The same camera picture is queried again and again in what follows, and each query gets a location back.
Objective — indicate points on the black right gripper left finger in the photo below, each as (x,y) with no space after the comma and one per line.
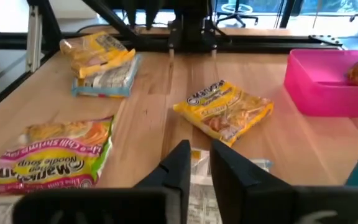
(154,202)

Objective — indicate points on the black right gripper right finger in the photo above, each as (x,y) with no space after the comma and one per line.
(253,202)

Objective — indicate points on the yellow creamy chicken ramen pack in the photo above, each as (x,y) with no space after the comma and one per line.
(95,53)
(225,109)

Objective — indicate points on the pink-green lime chili ramen pack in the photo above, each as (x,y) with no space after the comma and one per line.
(51,155)

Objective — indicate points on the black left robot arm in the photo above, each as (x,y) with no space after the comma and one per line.
(193,28)

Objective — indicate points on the pink plastic bin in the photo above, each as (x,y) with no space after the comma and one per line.
(315,93)

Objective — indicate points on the office chair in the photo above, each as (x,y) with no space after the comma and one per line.
(236,14)

